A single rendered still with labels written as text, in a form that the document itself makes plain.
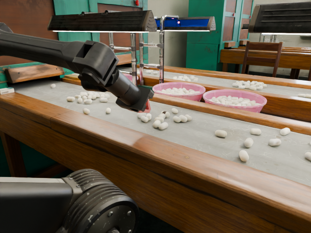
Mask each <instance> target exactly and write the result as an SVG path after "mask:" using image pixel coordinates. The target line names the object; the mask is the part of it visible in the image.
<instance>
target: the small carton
mask: <svg viewBox="0 0 311 233"><path fill-rule="evenodd" d="M12 92H14V88H11V87H8V88H3V89H0V95H2V94H7V93H12Z"/></svg>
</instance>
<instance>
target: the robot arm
mask: <svg viewBox="0 0 311 233"><path fill-rule="evenodd" d="M3 55H4V56H13V57H17V58H21V59H26V60H30V61H36V62H40V63H45V64H50V65H54V66H58V67H63V68H66V69H69V70H71V71H73V72H74V73H76V74H79V75H78V79H79V80H80V81H81V85H82V87H83V88H84V89H85V90H86V91H93V92H106V91H109V92H111V93H112V94H113V95H114V96H116V97H117V100H116V102H115V103H116V104H117V105H118V106H120V107H121V108H124V109H127V110H130V111H134V112H137V113H149V112H150V110H151V107H150V104H149V99H152V98H153V96H154V93H153V92H152V91H151V90H150V89H148V88H143V87H138V86H136V85H134V84H133V83H132V82H131V81H130V80H129V79H128V78H127V77H126V76H125V75H124V74H123V73H122V72H121V71H119V70H118V69H117V68H116V65H117V64H118V62H119V59H118V58H117V56H116V55H115V53H114V51H113V50H112V49H111V48H110V47H109V46H107V45H106V44H104V43H101V42H96V41H89V40H86V41H85V42H82V41H73V42H66V41H58V40H52V39H47V38H41V37H33V36H28V35H22V34H16V33H13V31H12V30H11V29H10V28H9V27H8V26H7V25H6V24H5V23H2V22H0V56H3Z"/></svg>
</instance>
